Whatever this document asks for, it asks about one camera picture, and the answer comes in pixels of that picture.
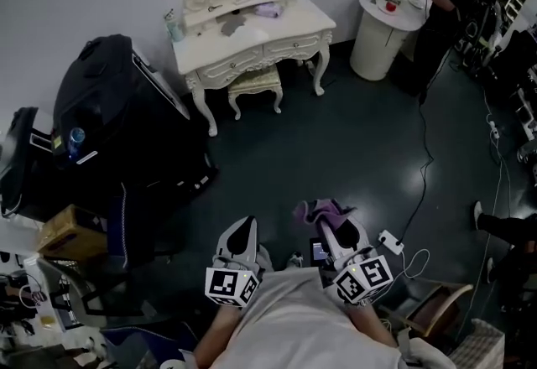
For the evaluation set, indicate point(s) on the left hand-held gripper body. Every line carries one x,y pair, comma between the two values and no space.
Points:
226,283

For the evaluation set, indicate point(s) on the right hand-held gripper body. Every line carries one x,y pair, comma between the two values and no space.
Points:
365,275

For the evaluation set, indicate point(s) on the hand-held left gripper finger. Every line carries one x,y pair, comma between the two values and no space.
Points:
254,239
224,239

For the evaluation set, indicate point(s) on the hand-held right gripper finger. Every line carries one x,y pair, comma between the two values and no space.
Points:
361,239
327,239

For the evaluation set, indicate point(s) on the purple cloth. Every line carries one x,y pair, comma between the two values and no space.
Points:
319,210

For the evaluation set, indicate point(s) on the person's left forearm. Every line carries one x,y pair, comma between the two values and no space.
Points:
218,338

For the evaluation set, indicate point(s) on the person's right forearm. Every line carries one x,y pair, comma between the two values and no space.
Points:
371,325

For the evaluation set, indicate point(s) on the white carved vanity table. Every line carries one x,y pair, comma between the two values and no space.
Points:
272,34

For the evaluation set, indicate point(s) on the grey cloth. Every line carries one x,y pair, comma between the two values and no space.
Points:
233,23

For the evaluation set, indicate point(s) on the small black screen device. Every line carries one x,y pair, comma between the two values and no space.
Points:
319,250

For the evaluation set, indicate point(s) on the white power strip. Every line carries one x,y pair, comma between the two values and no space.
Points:
391,241
494,130

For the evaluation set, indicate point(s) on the person's shoe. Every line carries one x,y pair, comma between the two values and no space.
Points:
296,260

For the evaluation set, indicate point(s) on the person's white shirt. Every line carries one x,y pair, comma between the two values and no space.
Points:
302,317

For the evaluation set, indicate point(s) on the wooden chair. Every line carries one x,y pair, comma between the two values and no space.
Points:
436,308

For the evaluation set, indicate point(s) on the dark jacket white piping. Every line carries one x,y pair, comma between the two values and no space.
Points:
119,229

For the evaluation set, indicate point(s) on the woven basket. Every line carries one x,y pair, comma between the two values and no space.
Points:
478,344

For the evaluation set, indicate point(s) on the grey office chair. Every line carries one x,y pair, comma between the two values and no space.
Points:
84,296

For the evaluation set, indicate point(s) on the brown cardboard box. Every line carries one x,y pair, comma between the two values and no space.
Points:
71,233

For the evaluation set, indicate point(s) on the white upholstered stool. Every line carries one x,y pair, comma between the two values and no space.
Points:
256,80

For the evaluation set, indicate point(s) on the black massage chair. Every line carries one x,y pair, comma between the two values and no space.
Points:
25,157
109,107

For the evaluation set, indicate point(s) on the blue-capped water bottle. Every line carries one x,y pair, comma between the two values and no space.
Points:
76,143

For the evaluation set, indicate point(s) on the white round side table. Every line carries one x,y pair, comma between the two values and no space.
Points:
377,40

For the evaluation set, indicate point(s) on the cartoon figure bottle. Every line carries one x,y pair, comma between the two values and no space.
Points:
174,27

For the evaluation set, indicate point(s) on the lilac tissue packet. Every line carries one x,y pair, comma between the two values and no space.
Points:
268,9

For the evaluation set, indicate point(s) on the small red object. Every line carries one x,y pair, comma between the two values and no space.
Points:
392,6

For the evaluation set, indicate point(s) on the white flat box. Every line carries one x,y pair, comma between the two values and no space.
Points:
244,1

